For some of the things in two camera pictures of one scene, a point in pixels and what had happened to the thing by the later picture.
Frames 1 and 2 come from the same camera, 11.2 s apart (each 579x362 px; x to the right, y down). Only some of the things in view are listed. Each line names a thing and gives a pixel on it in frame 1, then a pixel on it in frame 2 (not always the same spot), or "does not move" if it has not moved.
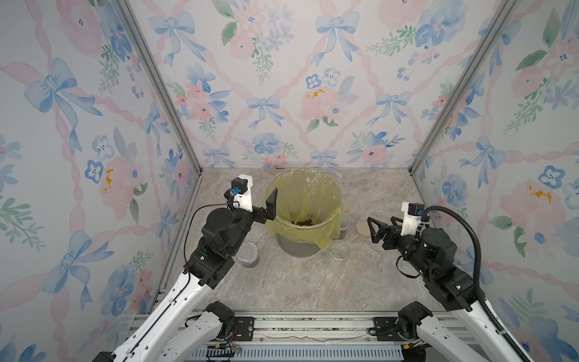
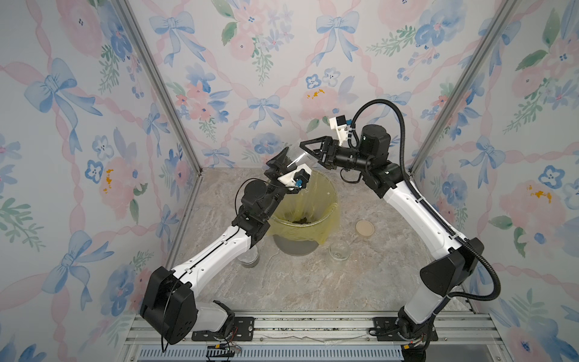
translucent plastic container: x=344 y=225 -> x=305 y=159
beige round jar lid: x=363 y=228 does not move
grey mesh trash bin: x=296 y=249 does not move
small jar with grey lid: x=248 y=255 does not move
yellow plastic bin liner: x=309 y=208 does not move
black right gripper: x=393 y=234 -> x=331 y=148
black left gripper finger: x=271 y=205 -> x=278 y=158
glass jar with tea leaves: x=339 y=250 does not move
